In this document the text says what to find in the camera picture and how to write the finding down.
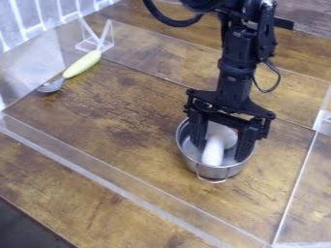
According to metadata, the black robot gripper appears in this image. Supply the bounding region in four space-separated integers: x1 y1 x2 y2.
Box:
186 70 275 162

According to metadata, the silver steel pot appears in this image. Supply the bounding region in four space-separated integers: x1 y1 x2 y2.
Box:
176 119 254 183

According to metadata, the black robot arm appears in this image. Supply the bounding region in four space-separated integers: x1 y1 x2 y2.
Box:
182 0 277 162

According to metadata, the black strip on table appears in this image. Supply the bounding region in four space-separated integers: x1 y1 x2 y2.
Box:
274 17 295 30

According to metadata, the clear acrylic barrier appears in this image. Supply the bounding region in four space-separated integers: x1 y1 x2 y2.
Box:
0 22 331 248

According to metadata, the clear acrylic triangular bracket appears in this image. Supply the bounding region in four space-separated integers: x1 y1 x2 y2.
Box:
75 18 115 52

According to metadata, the spoon with yellow-green handle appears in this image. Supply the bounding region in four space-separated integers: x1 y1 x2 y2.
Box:
38 49 102 93

